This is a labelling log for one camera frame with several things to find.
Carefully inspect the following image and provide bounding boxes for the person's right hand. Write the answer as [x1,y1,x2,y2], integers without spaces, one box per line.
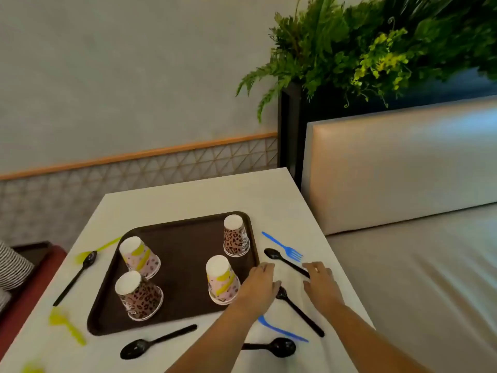
[302,262,346,308]

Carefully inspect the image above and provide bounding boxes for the person's left hand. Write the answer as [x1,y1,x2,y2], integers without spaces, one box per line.
[234,262,282,320]

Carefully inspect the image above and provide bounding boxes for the person's left forearm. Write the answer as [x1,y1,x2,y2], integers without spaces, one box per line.
[165,305,268,373]

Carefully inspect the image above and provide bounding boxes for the person's right forearm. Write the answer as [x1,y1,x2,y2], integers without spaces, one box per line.
[318,300,432,373]

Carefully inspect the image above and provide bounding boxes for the black plastic spoon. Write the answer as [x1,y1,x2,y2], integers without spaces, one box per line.
[120,325,198,360]
[241,338,297,358]
[53,250,98,307]
[264,248,311,279]
[275,286,325,338]

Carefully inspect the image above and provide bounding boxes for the blue plastic fork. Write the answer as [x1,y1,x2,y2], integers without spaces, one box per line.
[261,231,304,263]

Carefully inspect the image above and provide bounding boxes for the blue plastic utensil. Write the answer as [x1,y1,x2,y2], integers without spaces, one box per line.
[257,315,310,343]

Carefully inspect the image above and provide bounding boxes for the pink yellow striped paper cup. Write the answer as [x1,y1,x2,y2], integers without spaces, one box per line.
[119,236,161,280]
[205,255,241,306]

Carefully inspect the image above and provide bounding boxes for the leopard print paper cup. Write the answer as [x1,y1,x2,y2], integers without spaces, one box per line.
[223,214,251,257]
[115,270,164,322]

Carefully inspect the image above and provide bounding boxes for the brown plastic tray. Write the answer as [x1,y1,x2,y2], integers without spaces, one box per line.
[86,211,260,337]

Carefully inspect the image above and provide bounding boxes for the beige bench seat cushion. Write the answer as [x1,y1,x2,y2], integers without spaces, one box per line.
[325,202,497,373]

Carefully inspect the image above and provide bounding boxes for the beige bench backrest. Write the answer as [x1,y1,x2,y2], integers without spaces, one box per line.
[301,95,497,236]

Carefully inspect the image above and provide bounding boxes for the black planter box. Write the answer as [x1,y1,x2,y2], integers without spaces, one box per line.
[277,66,497,191]

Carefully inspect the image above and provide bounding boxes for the green fern plant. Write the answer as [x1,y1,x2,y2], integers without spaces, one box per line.
[235,0,497,124]

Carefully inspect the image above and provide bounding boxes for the red chair seat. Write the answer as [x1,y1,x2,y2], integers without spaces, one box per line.
[0,245,68,360]

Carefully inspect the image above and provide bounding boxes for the striped fabric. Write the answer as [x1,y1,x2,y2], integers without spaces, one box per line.
[0,239,35,292]

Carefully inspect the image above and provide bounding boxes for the wooden wall rail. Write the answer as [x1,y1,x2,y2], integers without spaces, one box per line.
[0,132,278,181]

